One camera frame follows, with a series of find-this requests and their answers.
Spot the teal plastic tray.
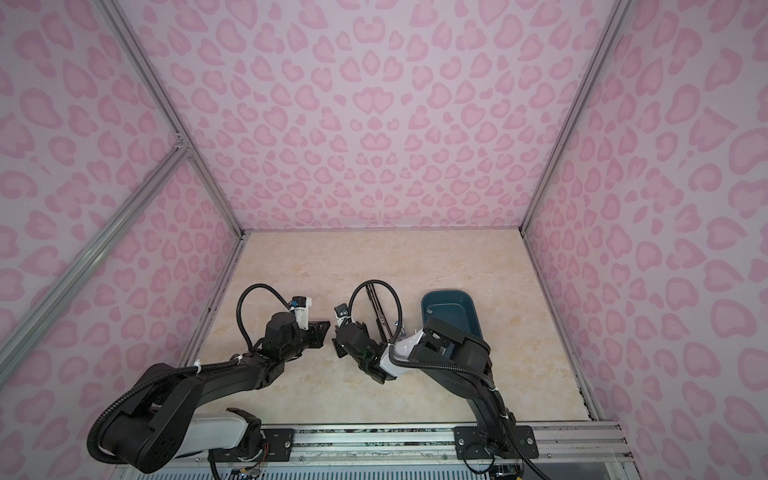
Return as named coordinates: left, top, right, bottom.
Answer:
left=421, top=289, right=483, bottom=341

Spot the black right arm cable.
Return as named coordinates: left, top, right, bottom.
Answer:
left=347, top=278, right=553, bottom=480

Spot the black long stapler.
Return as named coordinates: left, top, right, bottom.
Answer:
left=365, top=283, right=394, bottom=343

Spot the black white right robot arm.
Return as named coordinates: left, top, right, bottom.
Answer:
left=334, top=318, right=517, bottom=458

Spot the aluminium corner frame post right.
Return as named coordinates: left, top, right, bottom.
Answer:
left=519, top=0, right=637, bottom=239

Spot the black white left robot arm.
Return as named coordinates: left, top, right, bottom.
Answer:
left=86, top=311, right=331, bottom=474

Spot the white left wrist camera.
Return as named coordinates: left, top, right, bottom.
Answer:
left=289, top=296, right=312, bottom=330

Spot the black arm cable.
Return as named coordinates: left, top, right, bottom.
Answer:
left=235, top=283, right=292, bottom=352
left=347, top=278, right=553, bottom=480

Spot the aluminium corner frame post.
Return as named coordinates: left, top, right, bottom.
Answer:
left=519, top=0, right=637, bottom=239
left=93, top=0, right=245, bottom=239

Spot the aluminium corner frame post left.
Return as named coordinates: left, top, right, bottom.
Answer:
left=93, top=0, right=245, bottom=239

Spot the aluminium diagonal frame bar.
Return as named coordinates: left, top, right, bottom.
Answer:
left=1, top=141, right=189, bottom=385

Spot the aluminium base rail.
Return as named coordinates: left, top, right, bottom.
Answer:
left=152, top=421, right=639, bottom=479

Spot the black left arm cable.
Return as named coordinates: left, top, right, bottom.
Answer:
left=235, top=283, right=292, bottom=352

